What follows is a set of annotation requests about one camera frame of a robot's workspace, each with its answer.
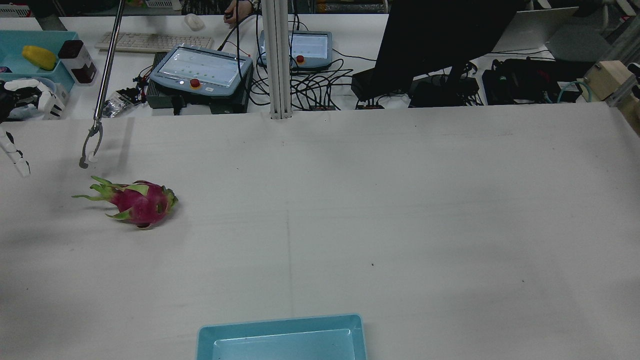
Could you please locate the white aluminium upright post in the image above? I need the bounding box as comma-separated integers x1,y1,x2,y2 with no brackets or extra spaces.
261,0,293,120

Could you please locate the black bag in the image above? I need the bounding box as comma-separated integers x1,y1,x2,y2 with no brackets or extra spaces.
481,57,593,106

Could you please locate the wooden box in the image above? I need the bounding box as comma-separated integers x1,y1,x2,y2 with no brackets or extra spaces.
582,60,633,103

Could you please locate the teal plastic storage bin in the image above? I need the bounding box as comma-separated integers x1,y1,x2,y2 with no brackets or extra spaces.
0,30,81,93

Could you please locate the black monitor stand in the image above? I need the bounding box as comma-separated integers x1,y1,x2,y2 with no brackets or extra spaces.
409,65,481,108

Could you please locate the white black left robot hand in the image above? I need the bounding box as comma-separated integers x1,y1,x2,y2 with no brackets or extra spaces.
0,77,67,178

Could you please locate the small black box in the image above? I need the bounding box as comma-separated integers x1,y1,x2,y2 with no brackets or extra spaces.
351,67,381,103

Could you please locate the small grey teach pendant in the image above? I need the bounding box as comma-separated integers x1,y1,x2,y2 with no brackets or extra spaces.
257,30,334,71

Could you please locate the black cable bundle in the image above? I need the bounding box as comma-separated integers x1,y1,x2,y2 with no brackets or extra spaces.
249,47,377,112

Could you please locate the black computer monitor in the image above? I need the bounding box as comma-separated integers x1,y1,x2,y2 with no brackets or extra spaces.
372,0,528,93

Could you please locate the yellow fruit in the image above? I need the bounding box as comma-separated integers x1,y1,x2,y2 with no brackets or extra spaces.
21,45,57,71

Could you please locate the large grey teach pendant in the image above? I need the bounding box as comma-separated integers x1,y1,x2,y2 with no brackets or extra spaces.
149,45,254,97

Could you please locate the metal reacher grabber tool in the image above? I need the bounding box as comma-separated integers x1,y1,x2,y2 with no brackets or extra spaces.
78,0,126,169

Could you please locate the person's hand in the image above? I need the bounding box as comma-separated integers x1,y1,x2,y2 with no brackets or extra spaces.
223,0,261,25

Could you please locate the pink green dragon fruit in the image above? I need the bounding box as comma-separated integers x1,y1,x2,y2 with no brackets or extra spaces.
71,176,179,231

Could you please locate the clear bag of screws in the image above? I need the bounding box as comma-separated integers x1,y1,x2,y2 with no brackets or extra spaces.
102,89,135,119

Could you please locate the light blue plastic tray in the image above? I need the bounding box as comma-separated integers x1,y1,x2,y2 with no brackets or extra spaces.
196,313,368,360

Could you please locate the teal hose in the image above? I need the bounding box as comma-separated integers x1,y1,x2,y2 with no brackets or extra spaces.
557,80,593,104

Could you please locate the dark jar with white label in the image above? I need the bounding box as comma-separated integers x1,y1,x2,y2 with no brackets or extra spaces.
57,40,99,86

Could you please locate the white computer keyboard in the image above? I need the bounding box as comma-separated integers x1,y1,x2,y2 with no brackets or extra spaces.
95,32,215,54

